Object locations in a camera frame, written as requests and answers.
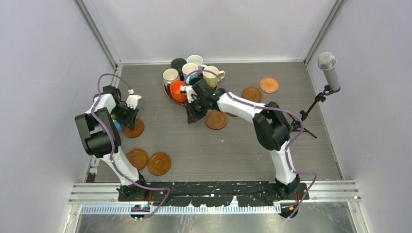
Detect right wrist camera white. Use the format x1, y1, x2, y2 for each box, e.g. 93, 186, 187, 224
179, 85, 199, 103

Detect silver white mug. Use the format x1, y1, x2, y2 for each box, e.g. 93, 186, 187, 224
162, 68, 180, 89

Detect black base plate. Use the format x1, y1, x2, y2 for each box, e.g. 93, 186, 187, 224
117, 181, 307, 207

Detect white mug rear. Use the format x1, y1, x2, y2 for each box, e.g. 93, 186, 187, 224
186, 54, 204, 70

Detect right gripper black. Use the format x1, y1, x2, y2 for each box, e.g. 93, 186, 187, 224
184, 97, 208, 124

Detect yellow cream mug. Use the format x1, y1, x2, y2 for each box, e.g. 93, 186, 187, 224
202, 66, 225, 88

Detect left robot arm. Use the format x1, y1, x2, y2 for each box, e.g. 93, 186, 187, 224
75, 85, 149, 201

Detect black mug rear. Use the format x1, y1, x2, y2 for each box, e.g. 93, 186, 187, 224
170, 58, 187, 76

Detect wooden coaster four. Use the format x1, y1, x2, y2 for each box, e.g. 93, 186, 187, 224
126, 149, 149, 171

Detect dark green mug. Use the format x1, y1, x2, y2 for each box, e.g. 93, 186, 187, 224
186, 77, 203, 85

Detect wooden coaster five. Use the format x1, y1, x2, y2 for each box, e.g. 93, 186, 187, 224
147, 152, 172, 176

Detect red round tray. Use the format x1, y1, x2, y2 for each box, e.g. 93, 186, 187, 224
164, 74, 218, 106

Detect colourful toy blocks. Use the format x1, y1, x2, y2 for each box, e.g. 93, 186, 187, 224
111, 115, 123, 132

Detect wooden coaster one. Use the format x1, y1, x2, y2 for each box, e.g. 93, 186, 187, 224
226, 112, 238, 117

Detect silver microphone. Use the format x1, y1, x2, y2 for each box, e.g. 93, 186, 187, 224
318, 52, 341, 92

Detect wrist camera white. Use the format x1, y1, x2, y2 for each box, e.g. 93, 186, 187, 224
179, 85, 199, 103
126, 89, 142, 109

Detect woven rattan coaster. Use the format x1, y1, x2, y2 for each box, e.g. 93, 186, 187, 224
259, 77, 280, 93

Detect light blue mug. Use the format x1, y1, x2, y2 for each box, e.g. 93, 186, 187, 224
182, 63, 198, 81

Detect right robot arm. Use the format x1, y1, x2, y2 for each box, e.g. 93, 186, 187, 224
178, 80, 300, 199

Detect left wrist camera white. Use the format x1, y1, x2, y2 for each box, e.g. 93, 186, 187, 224
126, 89, 142, 109

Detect wooden coaster six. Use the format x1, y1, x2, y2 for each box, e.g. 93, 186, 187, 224
241, 86, 263, 102

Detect wooden coaster two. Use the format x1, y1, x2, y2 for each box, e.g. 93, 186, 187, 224
206, 110, 227, 130

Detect wooden coaster three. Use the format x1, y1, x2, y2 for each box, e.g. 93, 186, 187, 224
122, 118, 145, 138

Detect orange black mug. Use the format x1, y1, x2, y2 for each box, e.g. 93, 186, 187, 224
170, 81, 185, 94

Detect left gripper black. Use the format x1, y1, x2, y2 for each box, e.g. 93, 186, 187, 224
111, 103, 139, 130

